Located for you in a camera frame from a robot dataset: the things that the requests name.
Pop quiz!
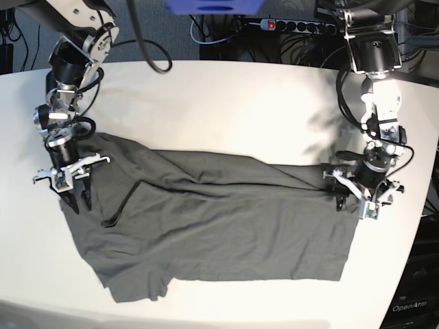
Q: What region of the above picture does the black box at left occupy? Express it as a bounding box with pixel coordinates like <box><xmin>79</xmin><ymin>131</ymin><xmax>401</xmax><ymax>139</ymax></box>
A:
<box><xmin>0</xmin><ymin>43</ymin><xmax>14</xmax><ymax>75</ymax></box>

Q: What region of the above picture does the blue plastic mount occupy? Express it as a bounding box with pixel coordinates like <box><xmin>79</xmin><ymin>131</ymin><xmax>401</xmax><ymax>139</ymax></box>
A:
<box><xmin>166</xmin><ymin>0</ymin><xmax>264</xmax><ymax>15</ymax></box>

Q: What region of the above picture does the white cable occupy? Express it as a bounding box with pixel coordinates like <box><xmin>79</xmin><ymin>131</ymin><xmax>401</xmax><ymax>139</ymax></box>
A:
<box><xmin>189</xmin><ymin>14</ymin><xmax>230</xmax><ymax>45</ymax></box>

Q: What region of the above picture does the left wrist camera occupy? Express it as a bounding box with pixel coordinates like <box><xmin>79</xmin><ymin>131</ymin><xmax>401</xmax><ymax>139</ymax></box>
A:
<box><xmin>358</xmin><ymin>199</ymin><xmax>380</xmax><ymax>220</ymax></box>

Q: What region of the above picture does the black OpenArm box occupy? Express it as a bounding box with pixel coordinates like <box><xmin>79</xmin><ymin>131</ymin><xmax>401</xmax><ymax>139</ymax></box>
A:
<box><xmin>380</xmin><ymin>215</ymin><xmax>438</xmax><ymax>328</ymax></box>

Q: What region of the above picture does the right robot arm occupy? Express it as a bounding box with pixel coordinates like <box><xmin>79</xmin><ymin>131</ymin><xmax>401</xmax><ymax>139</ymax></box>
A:
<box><xmin>17</xmin><ymin>1</ymin><xmax>119</xmax><ymax>212</ymax></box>

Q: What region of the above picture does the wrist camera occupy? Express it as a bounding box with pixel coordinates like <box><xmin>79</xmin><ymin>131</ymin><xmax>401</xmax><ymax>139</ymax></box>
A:
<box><xmin>51</xmin><ymin>171</ymin><xmax>73</xmax><ymax>193</ymax></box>
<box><xmin>358</xmin><ymin>199</ymin><xmax>380</xmax><ymax>220</ymax></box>

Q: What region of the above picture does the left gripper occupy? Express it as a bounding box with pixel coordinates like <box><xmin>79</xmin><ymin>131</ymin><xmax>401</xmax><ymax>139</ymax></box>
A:
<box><xmin>323</xmin><ymin>167</ymin><xmax>405</xmax><ymax>213</ymax></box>

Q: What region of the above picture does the grey T-shirt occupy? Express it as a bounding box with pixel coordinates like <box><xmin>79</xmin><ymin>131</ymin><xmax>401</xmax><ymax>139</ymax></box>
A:
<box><xmin>62</xmin><ymin>134</ymin><xmax>359</xmax><ymax>302</ymax></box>

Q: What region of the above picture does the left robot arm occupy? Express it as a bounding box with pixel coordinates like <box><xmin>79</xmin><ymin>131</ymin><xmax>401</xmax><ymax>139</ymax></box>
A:
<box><xmin>316</xmin><ymin>1</ymin><xmax>413</xmax><ymax>220</ymax></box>

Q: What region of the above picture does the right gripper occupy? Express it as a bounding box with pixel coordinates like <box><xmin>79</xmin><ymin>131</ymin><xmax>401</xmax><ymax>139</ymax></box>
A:
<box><xmin>32</xmin><ymin>153</ymin><xmax>111</xmax><ymax>215</ymax></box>

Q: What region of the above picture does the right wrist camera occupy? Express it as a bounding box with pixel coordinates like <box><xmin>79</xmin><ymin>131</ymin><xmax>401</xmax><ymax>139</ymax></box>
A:
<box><xmin>51</xmin><ymin>171</ymin><xmax>73</xmax><ymax>193</ymax></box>

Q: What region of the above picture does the black cable on floor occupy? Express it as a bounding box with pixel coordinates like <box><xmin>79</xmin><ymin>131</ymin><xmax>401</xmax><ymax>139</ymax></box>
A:
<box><xmin>20</xmin><ymin>0</ymin><xmax>42</xmax><ymax>73</ymax></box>

